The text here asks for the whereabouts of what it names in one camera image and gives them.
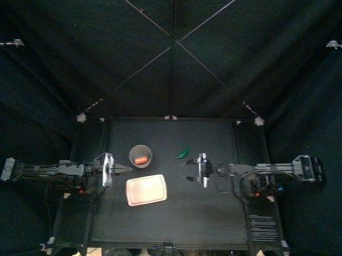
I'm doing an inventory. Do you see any green toy pepper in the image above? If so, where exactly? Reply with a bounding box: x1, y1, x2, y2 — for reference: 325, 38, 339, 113
174, 146, 192, 160

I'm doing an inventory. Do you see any pink square cutting board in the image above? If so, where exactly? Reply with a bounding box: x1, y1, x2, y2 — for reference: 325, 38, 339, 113
124, 173, 169, 208

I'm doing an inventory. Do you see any black looped cable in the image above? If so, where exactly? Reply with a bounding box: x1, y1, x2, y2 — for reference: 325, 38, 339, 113
236, 169, 271, 202

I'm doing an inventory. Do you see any silver frame clamp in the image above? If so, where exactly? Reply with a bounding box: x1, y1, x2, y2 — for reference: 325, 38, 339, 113
0, 38, 26, 48
324, 39, 342, 51

